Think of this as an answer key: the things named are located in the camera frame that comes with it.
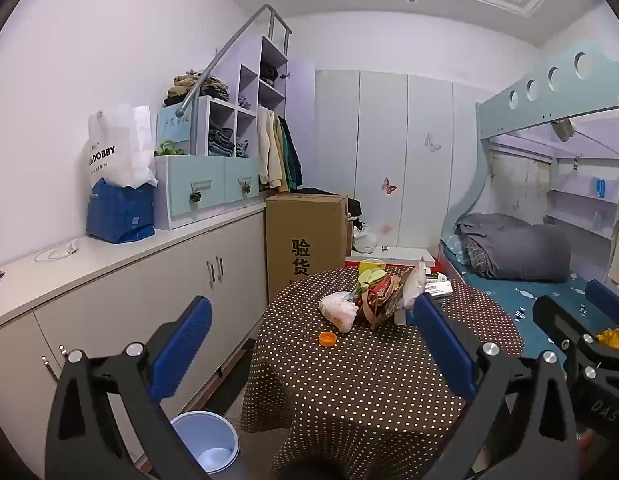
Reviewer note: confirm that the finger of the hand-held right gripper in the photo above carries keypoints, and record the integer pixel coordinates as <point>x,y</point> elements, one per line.
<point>559,320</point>
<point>607,297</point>

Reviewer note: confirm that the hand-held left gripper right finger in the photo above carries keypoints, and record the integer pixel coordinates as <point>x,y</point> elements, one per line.
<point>444,350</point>

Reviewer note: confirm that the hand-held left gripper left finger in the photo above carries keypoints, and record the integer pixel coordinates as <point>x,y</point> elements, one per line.
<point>182,345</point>

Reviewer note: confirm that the clear plastic wrapper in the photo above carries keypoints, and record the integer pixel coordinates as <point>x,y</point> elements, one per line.
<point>412,285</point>

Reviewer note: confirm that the red and brown paper bag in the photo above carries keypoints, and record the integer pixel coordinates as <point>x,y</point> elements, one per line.
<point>384,300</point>

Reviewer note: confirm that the light blue plastic bin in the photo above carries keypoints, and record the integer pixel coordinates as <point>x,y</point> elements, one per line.
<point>209,440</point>

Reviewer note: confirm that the white tube box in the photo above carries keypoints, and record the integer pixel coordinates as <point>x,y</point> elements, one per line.
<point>438,288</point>

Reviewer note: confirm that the blue patterned bed sheet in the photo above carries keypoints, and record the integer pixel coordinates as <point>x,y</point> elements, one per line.
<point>499,300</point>

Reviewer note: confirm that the grey duvet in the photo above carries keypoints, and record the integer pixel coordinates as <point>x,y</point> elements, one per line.
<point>519,250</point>

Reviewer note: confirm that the long grey low cabinet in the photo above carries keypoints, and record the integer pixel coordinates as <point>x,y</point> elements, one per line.
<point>114,290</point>

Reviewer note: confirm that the red storage box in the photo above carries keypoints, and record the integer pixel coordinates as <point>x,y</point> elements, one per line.
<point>404,261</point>

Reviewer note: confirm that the yellow green packet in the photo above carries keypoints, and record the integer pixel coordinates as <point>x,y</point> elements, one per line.
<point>372,280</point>

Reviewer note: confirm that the blue cup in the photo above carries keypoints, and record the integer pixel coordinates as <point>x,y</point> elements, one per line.
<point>600,188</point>

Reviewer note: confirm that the clear bag of white pieces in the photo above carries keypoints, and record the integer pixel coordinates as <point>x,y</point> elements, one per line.
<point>337,312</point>

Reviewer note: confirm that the orange bottle cap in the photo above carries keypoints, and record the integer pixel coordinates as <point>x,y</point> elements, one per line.
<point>328,339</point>

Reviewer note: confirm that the white plastic bag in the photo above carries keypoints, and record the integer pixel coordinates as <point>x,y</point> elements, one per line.
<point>363,241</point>

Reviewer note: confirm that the blue fabric bag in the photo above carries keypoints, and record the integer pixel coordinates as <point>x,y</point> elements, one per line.
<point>119,212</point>

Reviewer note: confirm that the pine cone ornament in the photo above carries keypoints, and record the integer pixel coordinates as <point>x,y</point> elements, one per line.
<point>246,189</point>
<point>195,196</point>

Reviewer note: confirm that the dark clothes heap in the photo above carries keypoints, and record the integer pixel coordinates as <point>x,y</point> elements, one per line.
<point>354,210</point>

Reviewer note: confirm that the tall cardboard box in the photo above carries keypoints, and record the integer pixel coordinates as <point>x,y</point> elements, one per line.
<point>304,230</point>

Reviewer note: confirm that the red butterfly sticker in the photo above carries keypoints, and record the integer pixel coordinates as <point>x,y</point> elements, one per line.
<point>388,186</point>

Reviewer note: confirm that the green toy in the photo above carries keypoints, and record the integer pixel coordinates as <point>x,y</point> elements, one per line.
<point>168,149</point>

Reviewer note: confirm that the pale butterfly sticker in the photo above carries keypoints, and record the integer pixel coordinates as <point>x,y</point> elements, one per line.
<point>432,143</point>

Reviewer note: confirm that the white shopping bag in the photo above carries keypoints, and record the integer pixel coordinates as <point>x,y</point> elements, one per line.
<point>119,145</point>

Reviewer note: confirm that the cream hanging jacket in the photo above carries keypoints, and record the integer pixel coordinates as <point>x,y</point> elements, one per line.
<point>269,150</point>

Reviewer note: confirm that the green hanging jacket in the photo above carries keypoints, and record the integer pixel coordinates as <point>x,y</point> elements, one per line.
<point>292,160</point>

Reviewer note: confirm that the pale blue paper box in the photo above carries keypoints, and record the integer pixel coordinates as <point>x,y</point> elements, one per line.
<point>173,124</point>

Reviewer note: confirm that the white wardrobe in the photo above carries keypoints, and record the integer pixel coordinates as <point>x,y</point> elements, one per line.
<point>419,110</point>

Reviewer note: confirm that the pile of olive clothes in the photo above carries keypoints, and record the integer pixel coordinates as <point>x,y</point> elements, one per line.
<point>194,85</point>

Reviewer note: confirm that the grey metal handrail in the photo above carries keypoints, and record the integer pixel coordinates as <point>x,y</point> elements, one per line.
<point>224,55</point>

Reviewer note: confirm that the white cubby stair shelf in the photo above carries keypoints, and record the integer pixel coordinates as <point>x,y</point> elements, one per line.
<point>249,55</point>

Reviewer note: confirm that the white wall shelf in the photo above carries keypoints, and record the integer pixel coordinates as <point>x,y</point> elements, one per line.
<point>579,200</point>

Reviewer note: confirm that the light blue bunk bed frame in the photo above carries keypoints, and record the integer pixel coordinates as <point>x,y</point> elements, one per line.
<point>539,95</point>

